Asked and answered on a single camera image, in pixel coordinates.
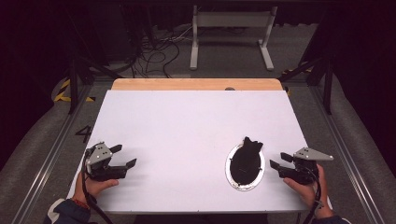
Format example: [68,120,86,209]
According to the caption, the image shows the person's right hand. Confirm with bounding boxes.
[282,163,334,219]

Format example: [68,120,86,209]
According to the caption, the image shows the aluminium floor rail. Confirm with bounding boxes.
[309,83,387,224]
[10,82,94,224]

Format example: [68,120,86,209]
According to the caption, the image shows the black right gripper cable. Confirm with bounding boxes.
[302,166,323,224]

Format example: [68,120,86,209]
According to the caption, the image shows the person's left hand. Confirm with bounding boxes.
[72,171,120,207]

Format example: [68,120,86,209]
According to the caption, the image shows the yellow black floor tape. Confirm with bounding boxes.
[53,78,96,104]
[280,63,313,77]

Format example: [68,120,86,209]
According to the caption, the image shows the white metal table frame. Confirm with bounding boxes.
[189,5,279,72]

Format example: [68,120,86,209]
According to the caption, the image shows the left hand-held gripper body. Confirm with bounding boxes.
[84,142,129,182]

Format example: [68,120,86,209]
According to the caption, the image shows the wooden table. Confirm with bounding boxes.
[110,77,284,92]

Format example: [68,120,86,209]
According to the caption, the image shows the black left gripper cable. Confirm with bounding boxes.
[81,148,115,224]

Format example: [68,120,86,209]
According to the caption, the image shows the oval silver photo frame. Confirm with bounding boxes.
[224,135,266,192]

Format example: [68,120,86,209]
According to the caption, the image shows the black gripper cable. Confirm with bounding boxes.
[81,148,115,224]
[302,166,323,224]

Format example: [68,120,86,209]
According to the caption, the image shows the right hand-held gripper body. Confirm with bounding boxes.
[278,147,334,186]

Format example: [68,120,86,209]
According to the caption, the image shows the bundle of floor cables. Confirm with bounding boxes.
[129,22,195,79]

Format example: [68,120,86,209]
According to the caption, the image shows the orange bead bracelet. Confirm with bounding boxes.
[72,197,92,211]

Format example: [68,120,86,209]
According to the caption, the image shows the black metal stand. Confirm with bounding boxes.
[277,54,334,116]
[64,8,124,116]

